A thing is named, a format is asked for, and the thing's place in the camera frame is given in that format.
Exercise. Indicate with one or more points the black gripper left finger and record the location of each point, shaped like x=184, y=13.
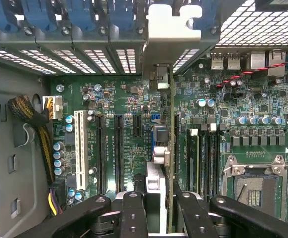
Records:
x=134, y=218

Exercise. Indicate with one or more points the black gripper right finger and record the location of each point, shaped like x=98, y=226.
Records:
x=191, y=218

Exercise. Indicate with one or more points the black RAM slot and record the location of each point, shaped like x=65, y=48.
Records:
x=214, y=161
x=204, y=161

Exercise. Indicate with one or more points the CPU socket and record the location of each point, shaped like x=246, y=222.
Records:
x=255, y=193

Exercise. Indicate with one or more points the white PCI expansion slot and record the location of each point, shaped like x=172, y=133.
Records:
x=80, y=148

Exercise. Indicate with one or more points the short black expansion slot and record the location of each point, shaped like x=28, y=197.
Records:
x=137, y=126

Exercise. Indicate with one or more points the blue expansion slot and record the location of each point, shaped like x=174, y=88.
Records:
x=155, y=119

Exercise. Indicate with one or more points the green motherboard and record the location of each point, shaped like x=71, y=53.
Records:
x=124, y=99

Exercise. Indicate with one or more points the white power connector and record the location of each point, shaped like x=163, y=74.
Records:
x=57, y=106

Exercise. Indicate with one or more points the open black PC case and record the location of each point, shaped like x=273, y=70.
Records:
x=10, y=138

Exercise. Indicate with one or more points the silver USB port block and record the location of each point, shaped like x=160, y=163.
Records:
x=224, y=62

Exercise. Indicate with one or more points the silver Ethernet port block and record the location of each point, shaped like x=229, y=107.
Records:
x=258, y=62

